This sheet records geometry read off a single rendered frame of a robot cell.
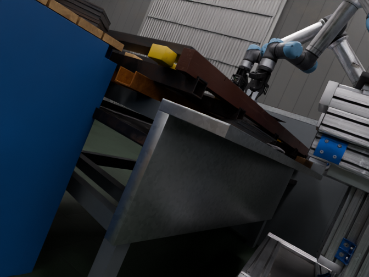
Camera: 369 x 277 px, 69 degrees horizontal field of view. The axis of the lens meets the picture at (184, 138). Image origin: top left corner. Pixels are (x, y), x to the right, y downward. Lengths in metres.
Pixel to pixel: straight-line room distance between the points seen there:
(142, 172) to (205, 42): 4.37
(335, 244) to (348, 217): 0.12
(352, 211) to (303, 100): 3.11
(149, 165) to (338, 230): 0.91
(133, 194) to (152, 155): 0.11
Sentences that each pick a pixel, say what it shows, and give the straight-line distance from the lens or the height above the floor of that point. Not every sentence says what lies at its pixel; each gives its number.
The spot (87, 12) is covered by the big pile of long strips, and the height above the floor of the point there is 0.82.
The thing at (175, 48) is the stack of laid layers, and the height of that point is 0.83.
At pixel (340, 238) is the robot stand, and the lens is 1.34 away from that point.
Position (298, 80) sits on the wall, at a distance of 4.38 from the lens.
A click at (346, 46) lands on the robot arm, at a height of 1.40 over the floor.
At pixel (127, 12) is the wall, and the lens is 6.23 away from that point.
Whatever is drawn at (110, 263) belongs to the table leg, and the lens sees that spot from 0.93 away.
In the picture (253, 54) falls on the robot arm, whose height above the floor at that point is 1.20.
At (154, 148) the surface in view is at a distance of 0.64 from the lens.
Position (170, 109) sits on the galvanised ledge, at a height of 0.66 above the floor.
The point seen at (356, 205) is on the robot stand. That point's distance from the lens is 1.32.
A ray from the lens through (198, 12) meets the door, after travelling 5.28.
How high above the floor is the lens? 0.65
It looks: 3 degrees down
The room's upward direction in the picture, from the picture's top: 23 degrees clockwise
